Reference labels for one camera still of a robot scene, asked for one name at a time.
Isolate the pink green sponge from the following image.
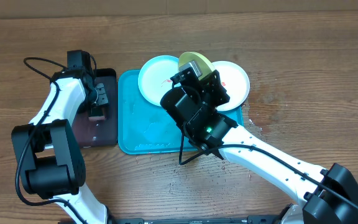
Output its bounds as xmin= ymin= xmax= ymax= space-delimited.
xmin=88 ymin=114 xmax=106 ymax=122

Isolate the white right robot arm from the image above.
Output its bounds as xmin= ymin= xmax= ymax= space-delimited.
xmin=160 ymin=68 xmax=358 ymax=223

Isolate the teal plastic tray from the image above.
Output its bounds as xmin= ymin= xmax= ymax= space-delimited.
xmin=117 ymin=68 xmax=245 ymax=156

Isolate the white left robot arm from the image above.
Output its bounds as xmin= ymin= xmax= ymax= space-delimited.
xmin=11 ymin=50 xmax=115 ymax=223

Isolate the yellow plate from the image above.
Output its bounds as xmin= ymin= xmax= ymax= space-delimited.
xmin=178 ymin=52 xmax=215 ymax=80

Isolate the white plate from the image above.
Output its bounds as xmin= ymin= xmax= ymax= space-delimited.
xmin=212 ymin=61 xmax=250 ymax=111

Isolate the light blue plate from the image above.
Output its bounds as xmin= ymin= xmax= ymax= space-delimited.
xmin=138 ymin=55 xmax=178 ymax=106

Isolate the black tray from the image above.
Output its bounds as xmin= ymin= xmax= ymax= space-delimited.
xmin=72 ymin=68 xmax=118 ymax=147

